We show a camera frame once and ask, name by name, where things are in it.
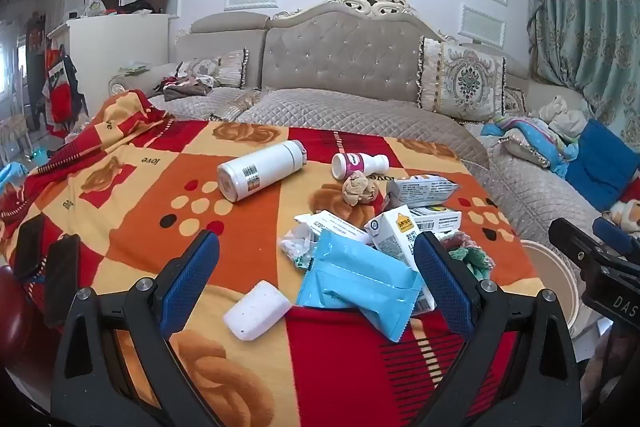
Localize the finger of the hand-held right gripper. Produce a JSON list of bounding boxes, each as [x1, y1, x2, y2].
[[548, 218, 608, 275], [592, 216, 640, 258]]

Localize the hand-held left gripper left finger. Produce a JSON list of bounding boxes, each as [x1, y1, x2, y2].
[[50, 229, 233, 427]]

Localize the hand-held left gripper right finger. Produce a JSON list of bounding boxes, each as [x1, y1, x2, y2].
[[412, 231, 583, 427]]

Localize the white round bucket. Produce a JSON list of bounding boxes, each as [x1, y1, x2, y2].
[[520, 239, 581, 338]]

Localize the green wrapper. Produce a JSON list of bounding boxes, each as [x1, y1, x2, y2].
[[440, 231, 496, 280]]

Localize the yellow and white box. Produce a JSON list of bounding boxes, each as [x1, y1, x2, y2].
[[410, 205, 463, 233]]

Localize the white and blue milk carton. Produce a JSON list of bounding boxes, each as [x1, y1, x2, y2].
[[365, 205, 436, 313]]

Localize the blue wet wipe packet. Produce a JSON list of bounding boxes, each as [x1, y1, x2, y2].
[[296, 229, 423, 343]]

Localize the silver grey carton box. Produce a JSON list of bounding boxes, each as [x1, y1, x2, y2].
[[385, 175, 459, 209]]

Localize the white tissue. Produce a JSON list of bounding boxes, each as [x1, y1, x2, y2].
[[278, 227, 321, 270]]

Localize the white medicine box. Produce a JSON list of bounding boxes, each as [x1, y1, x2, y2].
[[293, 210, 373, 248]]

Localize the brown paper ball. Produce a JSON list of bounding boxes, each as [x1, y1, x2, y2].
[[342, 171, 379, 206]]

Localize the red and white plush toy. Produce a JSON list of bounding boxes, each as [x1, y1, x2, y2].
[[607, 199, 640, 235]]

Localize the blue cushion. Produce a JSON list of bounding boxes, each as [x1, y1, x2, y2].
[[565, 119, 640, 212]]

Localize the red orange printed blanket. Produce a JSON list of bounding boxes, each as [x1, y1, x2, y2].
[[0, 89, 546, 427]]

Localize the light blue printed quilt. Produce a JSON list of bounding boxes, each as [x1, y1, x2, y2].
[[480, 114, 581, 178]]

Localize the white thermos bottle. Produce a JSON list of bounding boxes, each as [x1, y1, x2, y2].
[[216, 140, 307, 202]]

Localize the beige crumpled clothes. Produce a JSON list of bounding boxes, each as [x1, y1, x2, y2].
[[537, 96, 586, 140]]

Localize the black phone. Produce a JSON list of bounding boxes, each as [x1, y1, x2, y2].
[[12, 214, 46, 280], [44, 234, 82, 328]]

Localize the small white bottle pink label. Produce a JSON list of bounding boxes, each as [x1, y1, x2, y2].
[[331, 152, 390, 181]]

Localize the small brown patterned cushion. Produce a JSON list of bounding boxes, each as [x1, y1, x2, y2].
[[502, 87, 528, 115]]

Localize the brown clothes pile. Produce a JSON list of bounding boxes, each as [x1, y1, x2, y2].
[[161, 76, 216, 102]]

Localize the large ornate embroidered cushion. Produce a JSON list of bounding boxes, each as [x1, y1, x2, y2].
[[417, 37, 507, 122]]

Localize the striped beige cushion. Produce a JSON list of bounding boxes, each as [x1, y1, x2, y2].
[[177, 48, 249, 88]]

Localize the teal patterned curtain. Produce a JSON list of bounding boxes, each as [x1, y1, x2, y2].
[[525, 0, 640, 145]]

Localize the red hanging bag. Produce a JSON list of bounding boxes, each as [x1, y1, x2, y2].
[[42, 44, 91, 138]]

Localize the white cabinet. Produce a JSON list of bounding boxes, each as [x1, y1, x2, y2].
[[47, 13, 171, 128]]

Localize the beige tufted sofa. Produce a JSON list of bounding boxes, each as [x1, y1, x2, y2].
[[107, 0, 640, 343]]

